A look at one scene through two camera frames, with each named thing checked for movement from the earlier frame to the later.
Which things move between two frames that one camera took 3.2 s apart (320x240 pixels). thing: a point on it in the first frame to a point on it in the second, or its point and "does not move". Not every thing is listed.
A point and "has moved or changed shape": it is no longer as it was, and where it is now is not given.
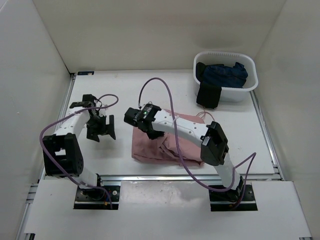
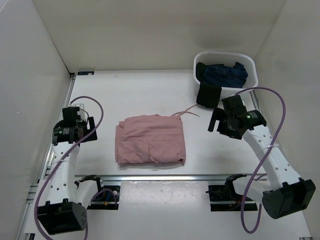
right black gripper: [156, 135] to [219, 114]
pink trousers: [167, 149] has moved or changed shape
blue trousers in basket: [226, 76] does not move
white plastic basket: [233, 95] does not move
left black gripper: [109, 129] to [91, 124]
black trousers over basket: [208, 95] does not move
